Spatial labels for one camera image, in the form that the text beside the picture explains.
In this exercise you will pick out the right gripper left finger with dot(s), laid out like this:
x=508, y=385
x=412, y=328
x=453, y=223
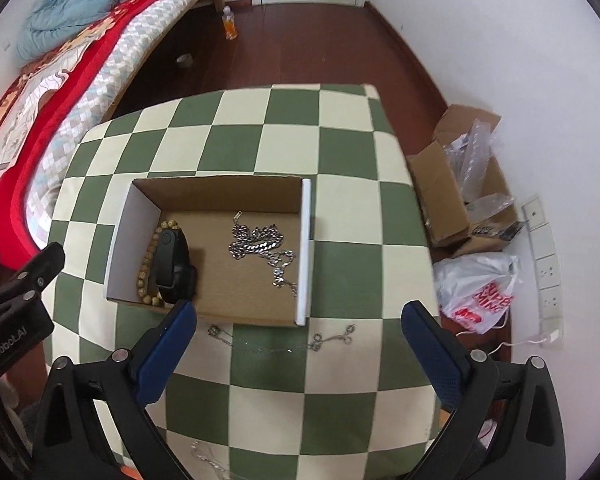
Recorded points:
x=69, y=442

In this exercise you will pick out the white power strip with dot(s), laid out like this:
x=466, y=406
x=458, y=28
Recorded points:
x=546, y=273

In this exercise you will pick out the orange drink bottle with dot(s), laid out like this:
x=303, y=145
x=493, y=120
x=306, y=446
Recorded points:
x=228, y=18

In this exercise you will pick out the diamond patterned mattress sheet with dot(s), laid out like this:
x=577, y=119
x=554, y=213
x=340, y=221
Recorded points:
x=99, y=86

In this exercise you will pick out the brown cardboard box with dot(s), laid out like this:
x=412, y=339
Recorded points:
x=450, y=231

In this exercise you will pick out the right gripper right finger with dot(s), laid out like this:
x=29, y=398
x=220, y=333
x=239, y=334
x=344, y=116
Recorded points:
x=504, y=419

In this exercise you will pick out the white cardboard jewelry box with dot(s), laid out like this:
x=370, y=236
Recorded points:
x=229, y=290

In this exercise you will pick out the green checkered tablecloth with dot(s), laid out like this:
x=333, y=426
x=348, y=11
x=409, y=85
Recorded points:
x=339, y=396

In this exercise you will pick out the red patterned blanket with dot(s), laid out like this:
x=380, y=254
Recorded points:
x=30, y=110

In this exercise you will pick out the white red plastic bag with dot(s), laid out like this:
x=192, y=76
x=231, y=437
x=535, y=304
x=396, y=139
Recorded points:
x=476, y=290

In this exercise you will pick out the clear bubble wrap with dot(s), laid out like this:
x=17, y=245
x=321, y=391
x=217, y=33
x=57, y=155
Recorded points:
x=469, y=156

